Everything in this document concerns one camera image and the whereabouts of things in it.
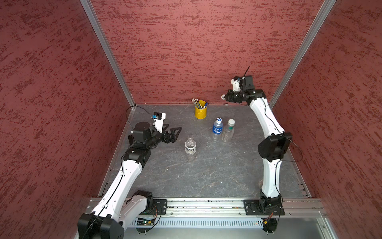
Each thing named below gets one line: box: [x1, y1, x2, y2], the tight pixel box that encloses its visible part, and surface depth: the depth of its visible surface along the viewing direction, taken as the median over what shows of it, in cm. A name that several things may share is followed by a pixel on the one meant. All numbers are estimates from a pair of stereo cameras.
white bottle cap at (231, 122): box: [227, 118, 236, 127], surface depth 87 cm
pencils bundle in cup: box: [191, 97, 203, 110], surface depth 103 cm
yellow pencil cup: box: [194, 100, 208, 120], surface depth 111 cm
